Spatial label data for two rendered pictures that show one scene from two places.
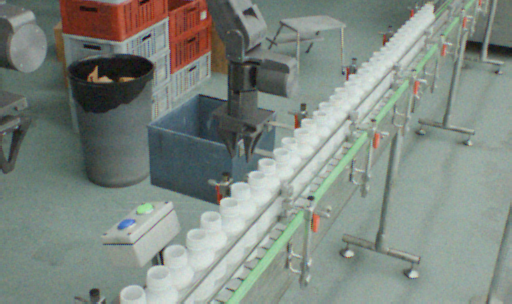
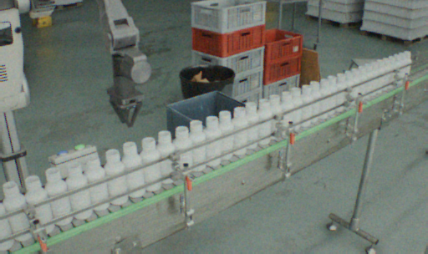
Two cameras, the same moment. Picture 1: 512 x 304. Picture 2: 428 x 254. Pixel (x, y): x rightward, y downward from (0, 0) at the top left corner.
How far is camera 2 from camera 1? 0.68 m
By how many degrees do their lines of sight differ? 23
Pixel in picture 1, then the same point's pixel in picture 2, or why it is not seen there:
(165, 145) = (174, 120)
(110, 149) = not seen: hidden behind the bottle
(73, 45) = (196, 58)
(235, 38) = (107, 38)
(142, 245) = (63, 167)
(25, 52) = not seen: outside the picture
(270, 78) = (125, 67)
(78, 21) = (201, 43)
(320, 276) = (303, 238)
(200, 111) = (216, 104)
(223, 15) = (104, 22)
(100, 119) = not seen: hidden behind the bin
